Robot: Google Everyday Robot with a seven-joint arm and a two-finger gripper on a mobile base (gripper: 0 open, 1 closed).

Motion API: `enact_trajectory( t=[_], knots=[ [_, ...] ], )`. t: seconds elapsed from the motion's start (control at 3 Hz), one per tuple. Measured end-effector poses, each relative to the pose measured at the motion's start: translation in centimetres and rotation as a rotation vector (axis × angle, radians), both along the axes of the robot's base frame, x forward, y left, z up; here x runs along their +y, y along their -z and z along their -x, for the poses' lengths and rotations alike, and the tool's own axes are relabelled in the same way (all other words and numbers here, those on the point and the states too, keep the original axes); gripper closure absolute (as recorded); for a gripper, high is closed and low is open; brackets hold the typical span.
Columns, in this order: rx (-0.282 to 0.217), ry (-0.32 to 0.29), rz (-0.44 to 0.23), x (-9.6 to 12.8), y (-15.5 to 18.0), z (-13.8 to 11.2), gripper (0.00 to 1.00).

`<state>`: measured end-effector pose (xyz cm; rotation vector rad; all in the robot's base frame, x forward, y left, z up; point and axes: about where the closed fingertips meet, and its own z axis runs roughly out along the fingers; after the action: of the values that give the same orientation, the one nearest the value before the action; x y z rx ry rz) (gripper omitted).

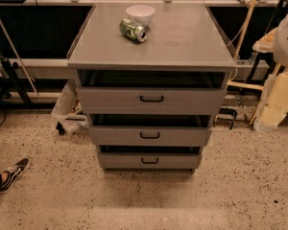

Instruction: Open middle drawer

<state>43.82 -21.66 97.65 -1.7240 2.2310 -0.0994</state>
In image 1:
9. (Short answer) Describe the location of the grey drawer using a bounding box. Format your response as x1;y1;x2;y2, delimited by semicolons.
89;126;212;147
98;153;202;170
77;87;226;115

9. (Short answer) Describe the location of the grey drawer cabinet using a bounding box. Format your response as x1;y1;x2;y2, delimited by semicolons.
66;2;238;174

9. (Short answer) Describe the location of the grey top drawer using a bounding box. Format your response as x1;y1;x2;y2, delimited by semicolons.
77;87;226;115

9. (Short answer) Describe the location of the grey bottom drawer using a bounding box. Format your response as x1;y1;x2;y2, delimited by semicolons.
98;153;202;170

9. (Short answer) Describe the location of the clear plastic bag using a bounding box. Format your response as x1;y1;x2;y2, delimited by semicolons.
51;80;88;135

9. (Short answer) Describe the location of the crushed green soda can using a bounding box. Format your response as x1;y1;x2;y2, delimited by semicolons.
119;18;147;42

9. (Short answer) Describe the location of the white bowl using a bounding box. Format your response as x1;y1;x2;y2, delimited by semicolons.
126;5;156;27

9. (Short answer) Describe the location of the black tripod stand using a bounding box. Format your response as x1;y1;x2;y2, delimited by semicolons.
0;52;32;106

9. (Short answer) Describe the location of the black and white sneaker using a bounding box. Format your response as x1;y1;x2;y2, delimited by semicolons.
0;158;30;193

